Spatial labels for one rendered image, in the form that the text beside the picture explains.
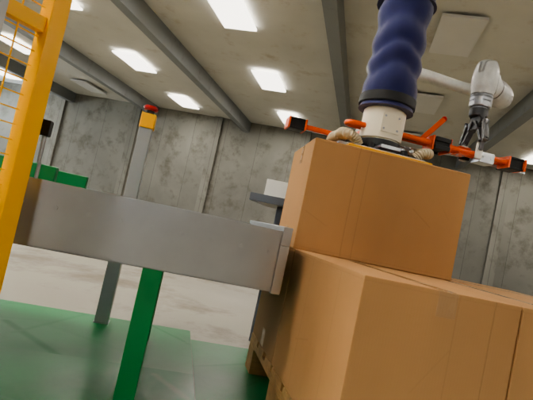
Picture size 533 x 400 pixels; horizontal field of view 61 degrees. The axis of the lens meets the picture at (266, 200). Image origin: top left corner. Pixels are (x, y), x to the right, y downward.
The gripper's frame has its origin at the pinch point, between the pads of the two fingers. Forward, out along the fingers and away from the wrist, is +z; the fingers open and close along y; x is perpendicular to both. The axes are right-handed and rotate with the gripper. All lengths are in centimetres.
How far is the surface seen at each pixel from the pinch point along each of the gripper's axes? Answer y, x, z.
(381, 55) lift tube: 8, -50, -27
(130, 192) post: -45, -138, 46
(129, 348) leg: 37, -118, 90
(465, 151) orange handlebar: 4.4, -5.4, 0.4
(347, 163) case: 20, -59, 20
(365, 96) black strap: 5, -52, -11
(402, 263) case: 21, -32, 50
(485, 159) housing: 4.5, 4.4, 1.5
